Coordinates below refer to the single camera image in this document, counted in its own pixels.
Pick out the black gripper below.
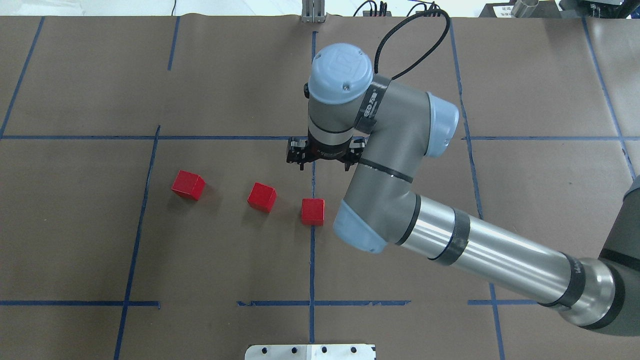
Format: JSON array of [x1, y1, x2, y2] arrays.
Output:
[[286, 136, 366, 172]]

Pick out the red cube block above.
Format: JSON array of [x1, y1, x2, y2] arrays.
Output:
[[170, 170, 206, 201], [247, 182, 277, 214], [301, 198, 325, 226]]

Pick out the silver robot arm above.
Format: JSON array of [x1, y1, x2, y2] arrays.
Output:
[[286, 43, 639, 337]]

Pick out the steel cup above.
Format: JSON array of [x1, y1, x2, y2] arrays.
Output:
[[510, 0, 540, 18]]

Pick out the aluminium frame post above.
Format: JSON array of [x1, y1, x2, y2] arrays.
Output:
[[301, 0, 327, 24]]

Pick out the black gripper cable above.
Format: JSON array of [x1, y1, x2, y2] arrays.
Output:
[[374, 7, 452, 81]]

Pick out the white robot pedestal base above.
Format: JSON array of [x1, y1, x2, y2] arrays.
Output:
[[244, 343, 377, 360]]

